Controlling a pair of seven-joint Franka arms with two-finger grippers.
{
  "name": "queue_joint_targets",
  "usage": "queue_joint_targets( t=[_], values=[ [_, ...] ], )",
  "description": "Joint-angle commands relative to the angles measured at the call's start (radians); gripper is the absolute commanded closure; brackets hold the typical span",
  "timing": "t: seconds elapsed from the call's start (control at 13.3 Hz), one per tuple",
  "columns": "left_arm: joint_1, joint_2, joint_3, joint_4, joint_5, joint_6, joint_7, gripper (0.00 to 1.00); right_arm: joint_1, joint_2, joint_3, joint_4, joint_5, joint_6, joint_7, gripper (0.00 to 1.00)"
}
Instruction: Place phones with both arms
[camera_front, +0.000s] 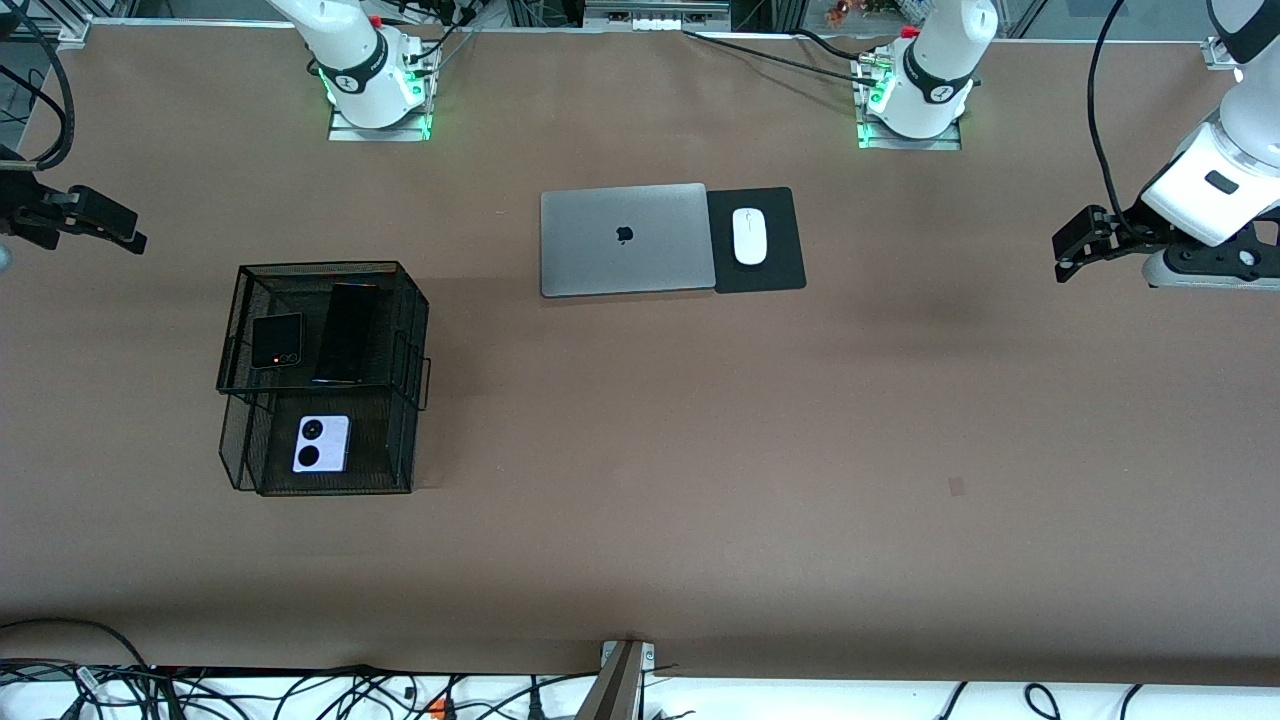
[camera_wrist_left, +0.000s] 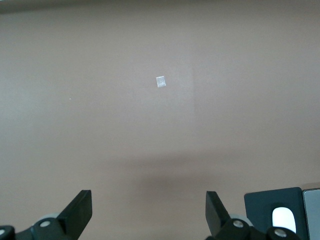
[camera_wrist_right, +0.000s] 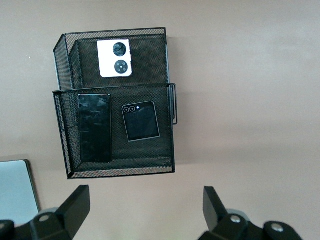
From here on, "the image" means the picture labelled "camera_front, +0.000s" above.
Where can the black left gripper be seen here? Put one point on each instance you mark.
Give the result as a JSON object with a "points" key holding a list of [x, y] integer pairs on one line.
{"points": [[1127, 228]]}

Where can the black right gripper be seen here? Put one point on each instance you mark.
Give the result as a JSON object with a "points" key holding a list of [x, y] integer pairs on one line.
{"points": [[22, 204]]}

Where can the small black flip phone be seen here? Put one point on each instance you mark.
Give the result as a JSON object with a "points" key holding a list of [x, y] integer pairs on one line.
{"points": [[272, 335]]}

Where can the long black smartphone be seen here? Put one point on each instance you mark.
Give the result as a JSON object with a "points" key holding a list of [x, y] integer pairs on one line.
{"points": [[345, 340]]}

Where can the lavender flip phone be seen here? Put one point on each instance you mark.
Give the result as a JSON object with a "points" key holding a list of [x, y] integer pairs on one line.
{"points": [[337, 445]]}

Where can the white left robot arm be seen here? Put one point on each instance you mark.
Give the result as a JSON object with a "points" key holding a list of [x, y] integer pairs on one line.
{"points": [[1200, 205]]}

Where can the black mouse pad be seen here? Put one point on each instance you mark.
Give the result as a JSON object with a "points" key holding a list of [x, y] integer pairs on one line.
{"points": [[785, 270]]}

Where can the white computer mouse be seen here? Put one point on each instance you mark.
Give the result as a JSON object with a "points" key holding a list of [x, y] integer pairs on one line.
{"points": [[750, 240]]}

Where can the black two-tier mesh tray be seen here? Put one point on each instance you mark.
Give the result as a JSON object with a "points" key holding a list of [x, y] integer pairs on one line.
{"points": [[380, 440]]}

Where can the silver closed laptop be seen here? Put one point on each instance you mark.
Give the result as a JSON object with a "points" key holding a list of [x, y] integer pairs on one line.
{"points": [[600, 250]]}

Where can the white power strip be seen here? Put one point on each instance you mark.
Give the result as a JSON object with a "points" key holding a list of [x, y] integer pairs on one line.
{"points": [[655, 22]]}

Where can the aluminium frame profile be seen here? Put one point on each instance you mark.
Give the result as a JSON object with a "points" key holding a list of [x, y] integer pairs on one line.
{"points": [[70, 30], [1220, 52]]}

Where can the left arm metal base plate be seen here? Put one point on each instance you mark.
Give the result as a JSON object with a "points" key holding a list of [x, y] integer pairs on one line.
{"points": [[905, 143]]}

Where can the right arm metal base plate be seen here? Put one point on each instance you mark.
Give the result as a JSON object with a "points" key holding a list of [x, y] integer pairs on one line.
{"points": [[380, 133]]}

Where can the grey metal camera post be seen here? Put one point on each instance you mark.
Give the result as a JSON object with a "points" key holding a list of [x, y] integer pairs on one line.
{"points": [[620, 690]]}

